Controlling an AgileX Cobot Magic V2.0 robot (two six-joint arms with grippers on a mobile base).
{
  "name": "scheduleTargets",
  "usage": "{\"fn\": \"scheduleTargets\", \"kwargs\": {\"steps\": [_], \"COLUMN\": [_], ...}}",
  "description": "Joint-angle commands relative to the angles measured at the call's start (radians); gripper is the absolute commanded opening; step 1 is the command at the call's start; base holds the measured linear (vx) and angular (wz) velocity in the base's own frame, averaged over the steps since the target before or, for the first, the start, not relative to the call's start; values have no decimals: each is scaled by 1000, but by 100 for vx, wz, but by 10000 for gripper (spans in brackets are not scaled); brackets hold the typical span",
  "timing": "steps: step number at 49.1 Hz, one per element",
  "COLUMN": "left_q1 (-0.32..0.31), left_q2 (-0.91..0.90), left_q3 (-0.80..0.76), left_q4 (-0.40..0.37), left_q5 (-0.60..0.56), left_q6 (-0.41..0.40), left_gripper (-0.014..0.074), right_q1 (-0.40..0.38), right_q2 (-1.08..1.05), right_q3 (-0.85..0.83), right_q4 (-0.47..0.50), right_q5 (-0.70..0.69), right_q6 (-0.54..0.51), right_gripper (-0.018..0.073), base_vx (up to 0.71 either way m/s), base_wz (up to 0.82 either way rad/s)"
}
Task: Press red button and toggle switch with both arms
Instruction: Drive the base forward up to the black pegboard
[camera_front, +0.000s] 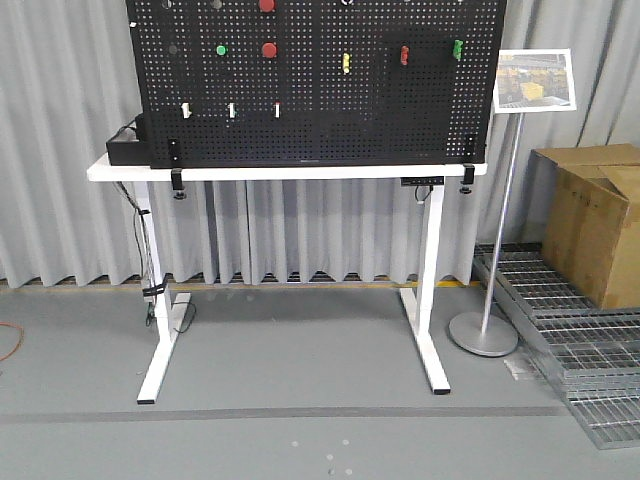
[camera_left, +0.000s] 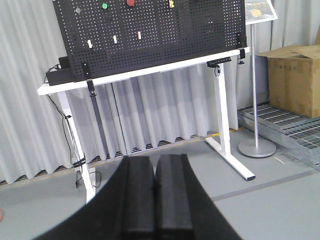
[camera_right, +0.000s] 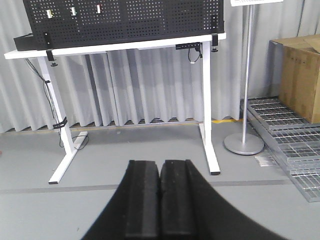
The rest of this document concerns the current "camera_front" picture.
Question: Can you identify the lower red mushroom button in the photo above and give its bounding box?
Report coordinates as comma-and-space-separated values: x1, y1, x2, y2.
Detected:
261, 42, 278, 59

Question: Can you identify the red mushroom button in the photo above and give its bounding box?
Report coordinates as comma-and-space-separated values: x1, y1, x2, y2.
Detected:
261, 42, 278, 59
259, 0, 275, 13

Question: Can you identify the upper red mushroom button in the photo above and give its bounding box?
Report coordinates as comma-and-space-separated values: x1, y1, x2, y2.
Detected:
259, 0, 275, 13

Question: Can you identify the desk height control panel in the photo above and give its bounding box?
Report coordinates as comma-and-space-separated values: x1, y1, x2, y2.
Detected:
401, 176, 445, 187

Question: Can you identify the white height-adjustable desk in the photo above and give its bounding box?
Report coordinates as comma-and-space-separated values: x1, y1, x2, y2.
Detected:
86, 154, 488, 405

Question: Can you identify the left black table clamp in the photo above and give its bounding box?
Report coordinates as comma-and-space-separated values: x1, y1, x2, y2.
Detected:
168, 138, 186, 200

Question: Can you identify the black table clamp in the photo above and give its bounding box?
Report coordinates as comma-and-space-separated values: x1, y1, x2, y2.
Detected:
168, 138, 186, 200
459, 134, 477, 195

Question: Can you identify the right black table clamp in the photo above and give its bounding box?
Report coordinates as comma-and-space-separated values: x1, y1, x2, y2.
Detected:
459, 134, 477, 195

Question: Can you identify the black perforated pegboard panel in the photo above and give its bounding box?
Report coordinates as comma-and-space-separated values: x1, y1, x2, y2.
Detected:
126, 1, 507, 169

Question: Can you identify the black electronics box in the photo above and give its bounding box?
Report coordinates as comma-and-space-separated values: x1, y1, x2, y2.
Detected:
106, 113, 152, 166

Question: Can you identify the brown cardboard box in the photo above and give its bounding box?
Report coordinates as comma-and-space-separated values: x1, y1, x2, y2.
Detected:
535, 144, 639, 309

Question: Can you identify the metal sign stand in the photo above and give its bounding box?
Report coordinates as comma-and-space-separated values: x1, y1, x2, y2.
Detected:
448, 48, 577, 358

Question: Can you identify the steel floor grating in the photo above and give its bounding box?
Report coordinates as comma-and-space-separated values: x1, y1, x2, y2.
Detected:
494, 244, 639, 449

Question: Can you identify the black cable bundle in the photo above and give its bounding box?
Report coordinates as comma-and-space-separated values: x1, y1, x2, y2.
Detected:
115, 180, 197, 335

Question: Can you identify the yellow toggle switch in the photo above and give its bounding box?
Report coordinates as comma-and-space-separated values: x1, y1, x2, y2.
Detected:
342, 52, 351, 74

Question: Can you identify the white rocker switch left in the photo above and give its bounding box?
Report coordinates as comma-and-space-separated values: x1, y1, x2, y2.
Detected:
181, 102, 192, 119

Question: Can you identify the red toggle switch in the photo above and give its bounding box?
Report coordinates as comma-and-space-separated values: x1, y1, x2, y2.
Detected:
400, 45, 410, 66

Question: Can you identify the green toggle switch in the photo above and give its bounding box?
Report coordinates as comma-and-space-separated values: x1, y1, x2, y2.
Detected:
452, 39, 464, 61

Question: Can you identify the orange cable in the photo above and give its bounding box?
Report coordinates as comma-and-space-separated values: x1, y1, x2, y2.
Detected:
0, 323, 25, 363

